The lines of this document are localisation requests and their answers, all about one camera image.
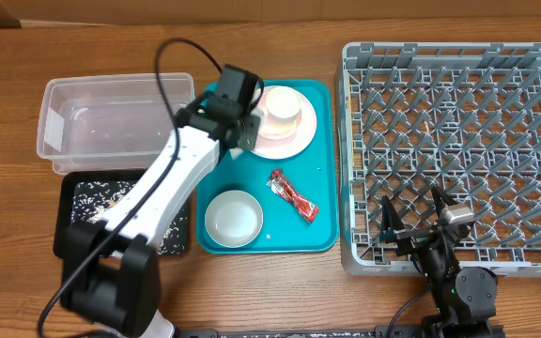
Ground teal serving tray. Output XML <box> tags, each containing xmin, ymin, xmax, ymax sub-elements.
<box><xmin>195</xmin><ymin>79</ymin><xmax>339</xmax><ymax>254</ymax></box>

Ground grey dishwasher rack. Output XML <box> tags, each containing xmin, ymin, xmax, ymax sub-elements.
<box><xmin>336</xmin><ymin>42</ymin><xmax>541</xmax><ymax>277</ymax></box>

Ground white napkin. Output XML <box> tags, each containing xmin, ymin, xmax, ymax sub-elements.
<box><xmin>229</xmin><ymin>148</ymin><xmax>244</xmax><ymax>160</ymax></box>

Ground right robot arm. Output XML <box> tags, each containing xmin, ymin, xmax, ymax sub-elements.
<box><xmin>379</xmin><ymin>186</ymin><xmax>505</xmax><ymax>338</ymax></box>

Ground pink bowl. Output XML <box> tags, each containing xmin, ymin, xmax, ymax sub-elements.
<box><xmin>255</xmin><ymin>86</ymin><xmax>301</xmax><ymax>140</ymax></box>

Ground white rice pile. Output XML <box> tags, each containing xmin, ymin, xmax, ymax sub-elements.
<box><xmin>64</xmin><ymin>180</ymin><xmax>190</xmax><ymax>255</ymax></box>

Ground black plastic tray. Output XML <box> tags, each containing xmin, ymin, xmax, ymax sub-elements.
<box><xmin>53</xmin><ymin>168</ymin><xmax>192</xmax><ymax>260</ymax></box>

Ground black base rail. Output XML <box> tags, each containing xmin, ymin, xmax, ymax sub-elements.
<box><xmin>171</xmin><ymin>323</ymin><xmax>506</xmax><ymax>338</ymax></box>

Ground white small bowl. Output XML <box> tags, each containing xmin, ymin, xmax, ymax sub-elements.
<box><xmin>205</xmin><ymin>190</ymin><xmax>264</xmax><ymax>249</ymax></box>

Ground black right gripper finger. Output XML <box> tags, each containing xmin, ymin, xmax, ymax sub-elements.
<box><xmin>379</xmin><ymin>195</ymin><xmax>405</xmax><ymax>243</ymax></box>
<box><xmin>431</xmin><ymin>186</ymin><xmax>458</xmax><ymax>223</ymax></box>

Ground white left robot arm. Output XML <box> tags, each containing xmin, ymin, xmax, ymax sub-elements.
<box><xmin>45</xmin><ymin>65</ymin><xmax>264</xmax><ymax>337</ymax></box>

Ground red snack wrapper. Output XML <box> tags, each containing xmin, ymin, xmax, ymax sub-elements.
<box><xmin>267</xmin><ymin>168</ymin><xmax>319</xmax><ymax>223</ymax></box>

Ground clear plastic bin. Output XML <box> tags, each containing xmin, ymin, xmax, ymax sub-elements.
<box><xmin>36</xmin><ymin>73</ymin><xmax>173</xmax><ymax>175</ymax></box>

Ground cream plastic cup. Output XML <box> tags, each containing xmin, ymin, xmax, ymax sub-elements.
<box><xmin>265</xmin><ymin>86</ymin><xmax>301</xmax><ymax>133</ymax></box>

